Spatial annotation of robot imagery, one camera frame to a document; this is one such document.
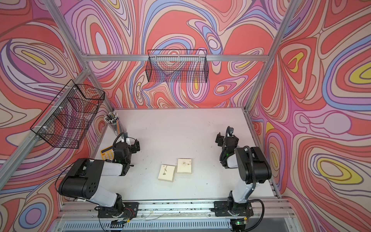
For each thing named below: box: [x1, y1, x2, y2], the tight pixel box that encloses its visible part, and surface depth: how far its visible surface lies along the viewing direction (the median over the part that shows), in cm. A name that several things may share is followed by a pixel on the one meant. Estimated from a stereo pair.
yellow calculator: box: [99, 145, 115, 160], surface depth 95 cm
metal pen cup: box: [103, 112, 128, 136], surface depth 95 cm
